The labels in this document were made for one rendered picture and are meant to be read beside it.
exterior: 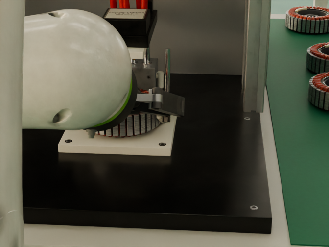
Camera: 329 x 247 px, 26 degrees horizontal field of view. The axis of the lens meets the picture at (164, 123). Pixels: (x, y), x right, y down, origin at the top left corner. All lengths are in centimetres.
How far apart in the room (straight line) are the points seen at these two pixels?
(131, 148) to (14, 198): 68
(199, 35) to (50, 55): 63
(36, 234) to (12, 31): 58
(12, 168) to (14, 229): 2
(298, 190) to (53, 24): 42
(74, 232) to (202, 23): 51
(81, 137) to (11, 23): 71
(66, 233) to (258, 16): 43
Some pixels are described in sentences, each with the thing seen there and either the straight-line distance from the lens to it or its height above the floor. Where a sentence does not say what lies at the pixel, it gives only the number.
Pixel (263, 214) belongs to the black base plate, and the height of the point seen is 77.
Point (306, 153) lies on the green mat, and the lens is 101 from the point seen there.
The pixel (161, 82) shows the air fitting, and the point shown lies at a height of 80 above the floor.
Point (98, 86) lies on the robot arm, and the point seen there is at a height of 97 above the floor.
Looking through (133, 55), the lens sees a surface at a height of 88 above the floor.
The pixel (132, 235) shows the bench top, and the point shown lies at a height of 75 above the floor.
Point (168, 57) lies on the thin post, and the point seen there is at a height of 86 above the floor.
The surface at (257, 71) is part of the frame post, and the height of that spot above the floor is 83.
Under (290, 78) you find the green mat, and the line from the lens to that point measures 129.
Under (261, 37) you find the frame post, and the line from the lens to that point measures 105.
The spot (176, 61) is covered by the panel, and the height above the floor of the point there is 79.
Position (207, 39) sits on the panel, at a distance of 122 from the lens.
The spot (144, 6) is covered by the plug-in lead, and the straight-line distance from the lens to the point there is 108.
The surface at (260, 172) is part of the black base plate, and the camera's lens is 91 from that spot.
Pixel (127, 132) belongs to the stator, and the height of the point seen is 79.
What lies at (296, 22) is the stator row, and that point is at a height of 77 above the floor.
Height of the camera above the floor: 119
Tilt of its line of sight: 24 degrees down
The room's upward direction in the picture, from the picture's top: straight up
